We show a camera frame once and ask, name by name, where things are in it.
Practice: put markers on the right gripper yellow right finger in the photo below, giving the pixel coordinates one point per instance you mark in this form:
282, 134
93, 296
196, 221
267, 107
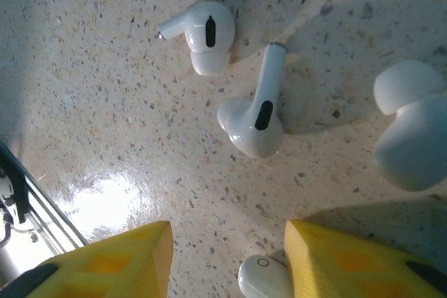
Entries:
349, 270

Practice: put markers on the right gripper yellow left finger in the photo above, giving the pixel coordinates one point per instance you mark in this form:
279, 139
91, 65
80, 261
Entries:
122, 266

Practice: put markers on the white round earbud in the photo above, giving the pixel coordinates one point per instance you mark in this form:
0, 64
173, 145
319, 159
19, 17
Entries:
262, 280
415, 137

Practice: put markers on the white stemmed earbud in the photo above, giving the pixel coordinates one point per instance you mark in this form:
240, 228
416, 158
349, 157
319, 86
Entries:
195, 22
251, 137

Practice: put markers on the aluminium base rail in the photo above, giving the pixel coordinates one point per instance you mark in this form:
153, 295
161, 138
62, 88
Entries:
42, 228

